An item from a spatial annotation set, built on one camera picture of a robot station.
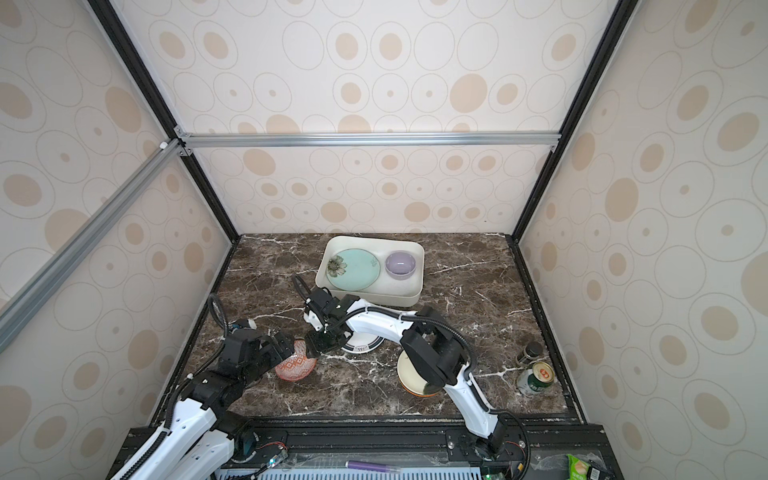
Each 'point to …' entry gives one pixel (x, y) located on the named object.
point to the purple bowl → (400, 265)
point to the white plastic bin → (383, 270)
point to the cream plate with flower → (410, 378)
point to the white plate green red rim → (360, 342)
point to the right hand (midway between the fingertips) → (314, 353)
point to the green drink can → (542, 376)
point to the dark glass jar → (532, 351)
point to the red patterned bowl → (297, 366)
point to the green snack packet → (580, 470)
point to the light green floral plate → (353, 269)
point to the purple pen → (377, 467)
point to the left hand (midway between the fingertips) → (292, 340)
